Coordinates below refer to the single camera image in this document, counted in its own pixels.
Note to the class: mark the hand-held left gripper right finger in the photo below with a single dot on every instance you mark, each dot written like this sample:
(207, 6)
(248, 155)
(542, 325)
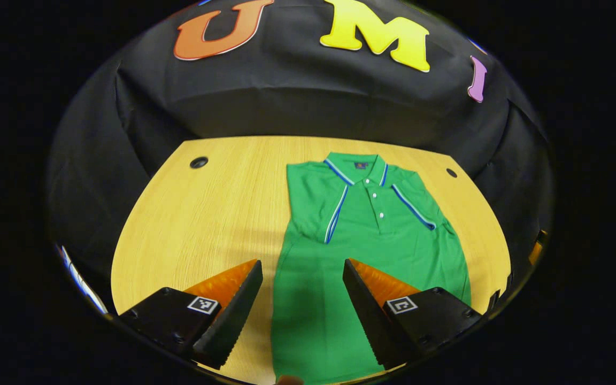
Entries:
(372, 321)

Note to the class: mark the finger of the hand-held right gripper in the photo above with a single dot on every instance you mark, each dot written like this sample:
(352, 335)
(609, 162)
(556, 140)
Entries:
(535, 251)

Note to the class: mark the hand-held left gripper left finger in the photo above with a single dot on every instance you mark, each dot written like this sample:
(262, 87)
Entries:
(233, 315)

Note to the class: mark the green T-shirt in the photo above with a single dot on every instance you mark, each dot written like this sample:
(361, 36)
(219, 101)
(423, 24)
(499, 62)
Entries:
(372, 256)

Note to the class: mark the white side desk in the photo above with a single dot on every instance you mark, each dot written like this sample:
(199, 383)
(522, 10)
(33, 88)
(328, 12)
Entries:
(81, 280)

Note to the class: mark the black backdrop cloth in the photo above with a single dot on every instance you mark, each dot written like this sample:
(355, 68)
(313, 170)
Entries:
(286, 107)

